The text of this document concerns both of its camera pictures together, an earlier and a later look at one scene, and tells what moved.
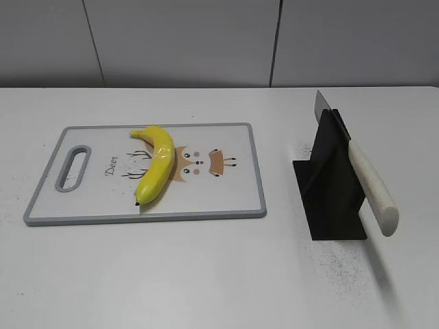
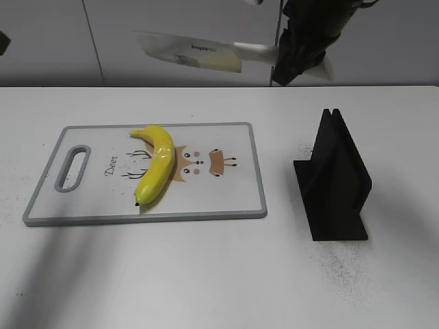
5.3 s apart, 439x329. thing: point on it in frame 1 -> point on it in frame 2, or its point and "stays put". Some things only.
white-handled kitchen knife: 378,194 -> 220,55
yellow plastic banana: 159,168 stays put
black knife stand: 328,186 stays put
